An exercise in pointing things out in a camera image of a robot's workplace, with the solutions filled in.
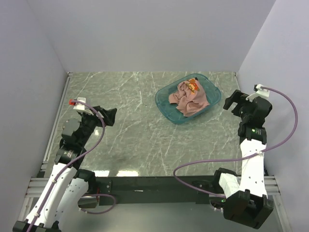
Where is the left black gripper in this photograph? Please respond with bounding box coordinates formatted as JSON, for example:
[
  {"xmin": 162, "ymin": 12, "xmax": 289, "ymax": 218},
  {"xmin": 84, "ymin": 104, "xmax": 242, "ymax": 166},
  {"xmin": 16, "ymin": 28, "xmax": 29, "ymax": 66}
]
[{"xmin": 79, "ymin": 106, "xmax": 116, "ymax": 146}]

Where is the pink printed t shirt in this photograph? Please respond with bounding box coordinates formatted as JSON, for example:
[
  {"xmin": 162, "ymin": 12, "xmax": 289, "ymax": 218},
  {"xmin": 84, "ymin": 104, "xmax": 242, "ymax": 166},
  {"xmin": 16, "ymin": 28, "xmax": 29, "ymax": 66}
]
[{"xmin": 169, "ymin": 78, "xmax": 210, "ymax": 117}]

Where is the teal plastic bin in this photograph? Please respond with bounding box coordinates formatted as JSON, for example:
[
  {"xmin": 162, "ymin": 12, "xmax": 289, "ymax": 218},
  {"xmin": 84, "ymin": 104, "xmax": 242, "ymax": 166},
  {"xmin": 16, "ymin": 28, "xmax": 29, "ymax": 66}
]
[{"xmin": 155, "ymin": 73, "xmax": 222, "ymax": 124}]

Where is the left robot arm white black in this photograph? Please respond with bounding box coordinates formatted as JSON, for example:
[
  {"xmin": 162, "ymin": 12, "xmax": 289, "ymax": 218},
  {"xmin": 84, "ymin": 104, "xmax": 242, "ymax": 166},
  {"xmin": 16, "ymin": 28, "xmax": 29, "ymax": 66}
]
[{"xmin": 13, "ymin": 102, "xmax": 117, "ymax": 232}]

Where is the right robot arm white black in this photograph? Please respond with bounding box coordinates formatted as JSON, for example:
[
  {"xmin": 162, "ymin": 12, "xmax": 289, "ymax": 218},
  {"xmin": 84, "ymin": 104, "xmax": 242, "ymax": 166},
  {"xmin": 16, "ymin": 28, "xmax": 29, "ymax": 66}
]
[{"xmin": 212, "ymin": 90, "xmax": 274, "ymax": 229}]

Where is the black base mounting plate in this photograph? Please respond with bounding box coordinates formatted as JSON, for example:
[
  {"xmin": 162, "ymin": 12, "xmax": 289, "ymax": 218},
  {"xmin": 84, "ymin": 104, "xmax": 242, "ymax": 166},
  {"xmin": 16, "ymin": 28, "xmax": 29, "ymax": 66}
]
[{"xmin": 83, "ymin": 175, "xmax": 225, "ymax": 206}]

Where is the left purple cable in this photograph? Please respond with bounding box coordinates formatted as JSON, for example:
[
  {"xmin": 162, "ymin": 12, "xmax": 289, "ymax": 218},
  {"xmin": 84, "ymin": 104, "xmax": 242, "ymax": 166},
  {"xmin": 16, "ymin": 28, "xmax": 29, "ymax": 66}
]
[{"xmin": 25, "ymin": 100, "xmax": 117, "ymax": 232}]

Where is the purple cable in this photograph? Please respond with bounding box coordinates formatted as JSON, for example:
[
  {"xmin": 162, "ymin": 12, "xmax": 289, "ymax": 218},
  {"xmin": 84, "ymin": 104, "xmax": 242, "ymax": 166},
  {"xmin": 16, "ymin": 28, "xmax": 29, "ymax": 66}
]
[
  {"xmin": 25, "ymin": 100, "xmax": 117, "ymax": 232},
  {"xmin": 173, "ymin": 87, "xmax": 298, "ymax": 199}
]

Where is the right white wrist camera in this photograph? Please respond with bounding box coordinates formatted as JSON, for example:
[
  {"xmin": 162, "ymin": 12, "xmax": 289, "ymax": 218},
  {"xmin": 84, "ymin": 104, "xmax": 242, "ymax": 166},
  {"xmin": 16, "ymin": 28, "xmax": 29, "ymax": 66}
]
[{"xmin": 246, "ymin": 84, "xmax": 269, "ymax": 102}]

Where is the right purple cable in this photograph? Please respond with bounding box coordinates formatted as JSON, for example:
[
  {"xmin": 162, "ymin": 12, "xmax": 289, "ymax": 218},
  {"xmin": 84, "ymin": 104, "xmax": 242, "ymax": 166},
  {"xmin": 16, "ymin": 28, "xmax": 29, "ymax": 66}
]
[{"xmin": 173, "ymin": 87, "xmax": 298, "ymax": 199}]

